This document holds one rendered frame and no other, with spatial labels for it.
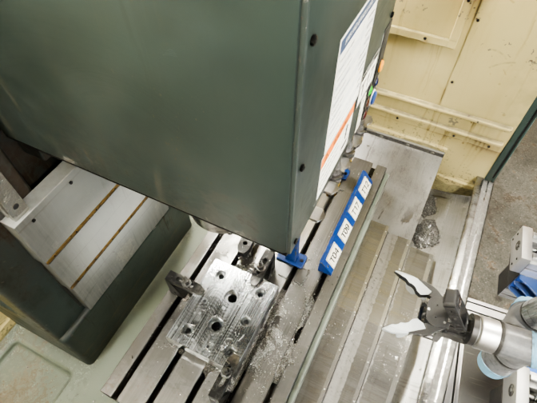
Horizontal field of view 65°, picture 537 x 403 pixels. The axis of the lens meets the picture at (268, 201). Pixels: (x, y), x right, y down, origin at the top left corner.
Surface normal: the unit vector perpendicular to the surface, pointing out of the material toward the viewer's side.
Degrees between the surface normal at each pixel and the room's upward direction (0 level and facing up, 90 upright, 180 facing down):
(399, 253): 8
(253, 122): 90
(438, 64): 90
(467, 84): 90
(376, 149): 24
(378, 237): 7
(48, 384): 0
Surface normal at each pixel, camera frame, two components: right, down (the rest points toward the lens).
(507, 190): 0.00, -0.59
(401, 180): -0.18, -0.24
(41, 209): 0.90, 0.36
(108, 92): -0.44, 0.72
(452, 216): -0.27, -0.67
